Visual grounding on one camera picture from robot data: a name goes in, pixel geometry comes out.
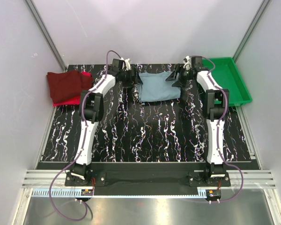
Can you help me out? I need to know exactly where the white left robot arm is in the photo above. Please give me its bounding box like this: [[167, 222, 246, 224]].
[[66, 58, 143, 186]]

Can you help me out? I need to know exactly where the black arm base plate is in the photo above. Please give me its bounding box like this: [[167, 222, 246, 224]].
[[65, 170, 231, 188]]

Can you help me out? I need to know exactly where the aluminium front rail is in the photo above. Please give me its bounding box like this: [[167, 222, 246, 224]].
[[22, 170, 275, 188]]

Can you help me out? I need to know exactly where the dark red folded t shirt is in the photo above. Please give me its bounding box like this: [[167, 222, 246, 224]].
[[46, 71, 94, 104]]

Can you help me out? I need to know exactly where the light blue t shirt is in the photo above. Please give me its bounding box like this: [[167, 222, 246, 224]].
[[137, 71, 181, 102]]

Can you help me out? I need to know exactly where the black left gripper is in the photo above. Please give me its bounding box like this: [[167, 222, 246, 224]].
[[119, 68, 143, 87]]

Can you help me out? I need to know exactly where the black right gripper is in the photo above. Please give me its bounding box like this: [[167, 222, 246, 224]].
[[164, 64, 193, 89]]

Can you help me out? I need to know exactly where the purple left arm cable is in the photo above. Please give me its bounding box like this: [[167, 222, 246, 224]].
[[48, 50, 125, 221]]

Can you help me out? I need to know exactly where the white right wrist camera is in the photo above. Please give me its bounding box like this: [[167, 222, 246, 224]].
[[183, 56, 192, 70]]

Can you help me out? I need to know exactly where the green plastic bin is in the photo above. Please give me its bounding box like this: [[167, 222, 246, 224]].
[[210, 57, 252, 106]]

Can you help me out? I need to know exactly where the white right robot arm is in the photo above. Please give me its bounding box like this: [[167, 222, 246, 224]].
[[166, 55, 230, 188]]

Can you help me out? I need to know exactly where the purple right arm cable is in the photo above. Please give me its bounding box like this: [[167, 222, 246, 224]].
[[189, 55, 244, 203]]

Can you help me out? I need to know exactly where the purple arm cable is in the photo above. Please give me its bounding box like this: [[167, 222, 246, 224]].
[[48, 50, 125, 221], [189, 55, 244, 203]]

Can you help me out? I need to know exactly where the bright red folded t shirt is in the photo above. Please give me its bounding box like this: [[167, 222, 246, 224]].
[[52, 71, 92, 107]]

